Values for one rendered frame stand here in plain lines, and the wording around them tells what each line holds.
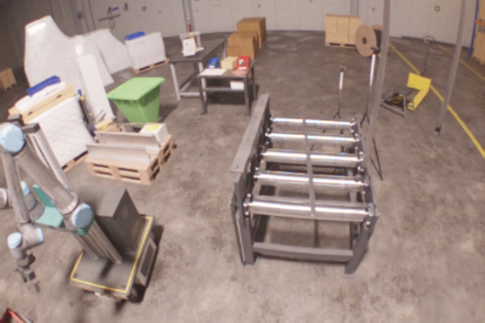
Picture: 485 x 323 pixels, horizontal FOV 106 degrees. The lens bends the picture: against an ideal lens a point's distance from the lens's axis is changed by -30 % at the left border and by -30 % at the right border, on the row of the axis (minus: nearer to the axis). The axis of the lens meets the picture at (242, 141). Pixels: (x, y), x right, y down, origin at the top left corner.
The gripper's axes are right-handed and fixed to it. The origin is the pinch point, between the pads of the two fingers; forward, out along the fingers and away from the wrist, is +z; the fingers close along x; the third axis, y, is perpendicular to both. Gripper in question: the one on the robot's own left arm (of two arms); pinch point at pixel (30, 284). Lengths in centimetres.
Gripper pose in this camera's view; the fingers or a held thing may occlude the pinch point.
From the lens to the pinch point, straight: 177.4
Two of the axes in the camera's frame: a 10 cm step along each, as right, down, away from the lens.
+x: 9.8, 1.5, -1.6
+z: -1.1, 9.7, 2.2
